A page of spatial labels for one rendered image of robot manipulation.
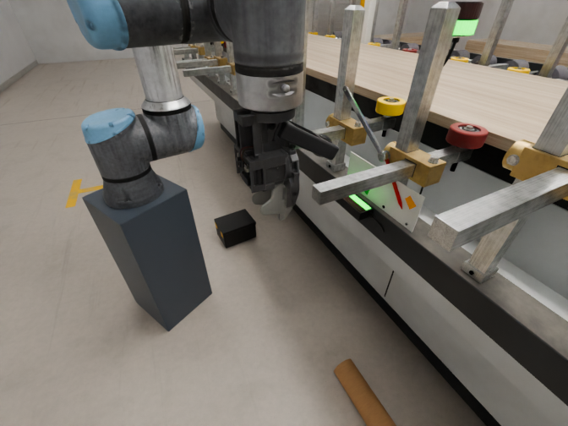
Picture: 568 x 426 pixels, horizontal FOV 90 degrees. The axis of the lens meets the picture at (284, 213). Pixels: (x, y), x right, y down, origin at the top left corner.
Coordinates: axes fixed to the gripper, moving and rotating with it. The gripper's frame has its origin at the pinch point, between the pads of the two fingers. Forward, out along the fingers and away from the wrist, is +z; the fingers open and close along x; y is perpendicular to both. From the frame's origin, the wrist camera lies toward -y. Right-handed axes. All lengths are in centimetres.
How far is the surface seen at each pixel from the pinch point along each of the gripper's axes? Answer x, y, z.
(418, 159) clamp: 1.3, -31.9, -4.4
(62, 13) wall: -788, 102, -3
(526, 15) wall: -388, -775, 3
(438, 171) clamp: 5.0, -34.2, -2.7
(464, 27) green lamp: -1.5, -36.9, -27.9
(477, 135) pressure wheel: 3.4, -46.0, -7.8
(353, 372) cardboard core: 8, -24, 75
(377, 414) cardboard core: 22, -23, 75
